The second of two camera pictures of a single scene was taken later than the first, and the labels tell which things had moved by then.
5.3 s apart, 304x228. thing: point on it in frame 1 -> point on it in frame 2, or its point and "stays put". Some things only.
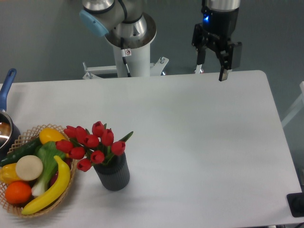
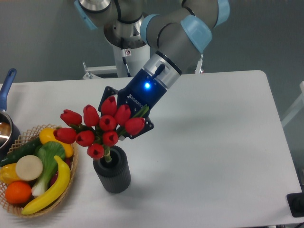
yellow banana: [59, 191] stays put
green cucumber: [28, 149] stays put
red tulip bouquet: [92, 146] -> [100, 132]
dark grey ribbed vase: [114, 175] stays put
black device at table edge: [296, 203] stays put
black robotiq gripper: [223, 23] -> [142, 90]
